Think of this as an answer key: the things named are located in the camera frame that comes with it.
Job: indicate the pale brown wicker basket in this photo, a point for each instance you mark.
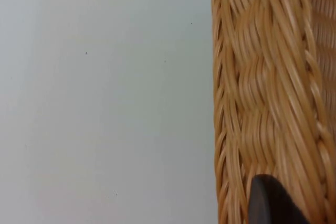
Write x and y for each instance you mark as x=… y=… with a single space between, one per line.
x=270 y=90

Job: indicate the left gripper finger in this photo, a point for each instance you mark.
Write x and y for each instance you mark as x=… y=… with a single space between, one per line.
x=270 y=203

